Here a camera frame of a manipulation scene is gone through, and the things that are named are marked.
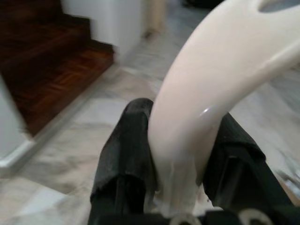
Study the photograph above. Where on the dark wooden staircase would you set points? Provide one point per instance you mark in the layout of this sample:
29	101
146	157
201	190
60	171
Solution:
47	58

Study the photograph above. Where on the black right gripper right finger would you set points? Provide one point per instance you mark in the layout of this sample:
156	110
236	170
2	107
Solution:
236	168

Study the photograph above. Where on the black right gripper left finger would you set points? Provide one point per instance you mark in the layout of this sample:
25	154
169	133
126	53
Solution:
124	152

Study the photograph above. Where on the beige wooden door frame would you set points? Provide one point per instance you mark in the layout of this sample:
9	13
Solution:
155	14

